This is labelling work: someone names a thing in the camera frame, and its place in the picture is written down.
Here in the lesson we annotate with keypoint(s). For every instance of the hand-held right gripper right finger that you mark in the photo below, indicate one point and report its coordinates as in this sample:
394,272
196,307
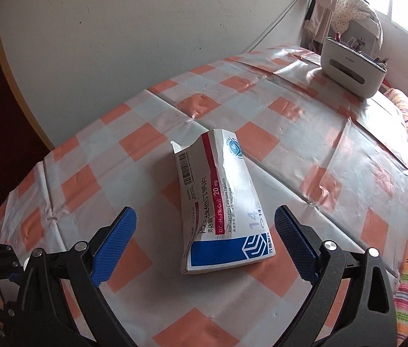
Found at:
298,245

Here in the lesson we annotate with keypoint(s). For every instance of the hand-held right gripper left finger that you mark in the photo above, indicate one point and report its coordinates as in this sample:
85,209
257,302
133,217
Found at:
113,245

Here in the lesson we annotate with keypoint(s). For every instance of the white and red medicine box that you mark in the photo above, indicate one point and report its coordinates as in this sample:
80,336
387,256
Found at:
218,195

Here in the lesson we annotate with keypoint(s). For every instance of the orange checked tablecloth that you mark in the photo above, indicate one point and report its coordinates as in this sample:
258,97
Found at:
279,123

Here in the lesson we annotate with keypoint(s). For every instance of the white desktop organizer box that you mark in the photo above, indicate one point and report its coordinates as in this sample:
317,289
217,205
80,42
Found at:
348,68

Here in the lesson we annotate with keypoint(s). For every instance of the white standing appliance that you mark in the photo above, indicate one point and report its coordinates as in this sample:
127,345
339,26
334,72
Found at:
357,32

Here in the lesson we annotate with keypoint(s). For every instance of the white garment on hanger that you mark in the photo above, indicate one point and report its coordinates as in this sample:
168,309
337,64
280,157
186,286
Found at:
321,7

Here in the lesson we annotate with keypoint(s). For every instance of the dotted white blanket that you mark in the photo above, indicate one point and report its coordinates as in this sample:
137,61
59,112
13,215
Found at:
352,7

